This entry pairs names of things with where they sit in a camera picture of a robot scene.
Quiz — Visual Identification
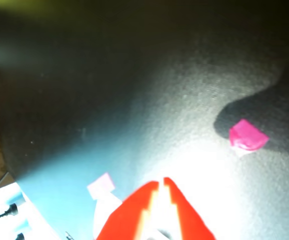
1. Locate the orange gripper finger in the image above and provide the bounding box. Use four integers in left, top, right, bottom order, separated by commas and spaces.
162, 177, 217, 240
94, 181, 160, 240

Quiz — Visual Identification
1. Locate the pink tape piece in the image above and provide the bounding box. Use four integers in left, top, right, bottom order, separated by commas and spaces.
228, 118, 270, 152
86, 172, 116, 201

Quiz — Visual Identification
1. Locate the white power strip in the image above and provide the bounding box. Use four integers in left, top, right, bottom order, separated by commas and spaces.
0, 182, 60, 240

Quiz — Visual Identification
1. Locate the black desk mat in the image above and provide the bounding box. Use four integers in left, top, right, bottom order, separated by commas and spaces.
0, 0, 289, 240

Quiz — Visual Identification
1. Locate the black plug with cable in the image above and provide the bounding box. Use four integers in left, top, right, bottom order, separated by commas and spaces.
0, 192, 19, 218

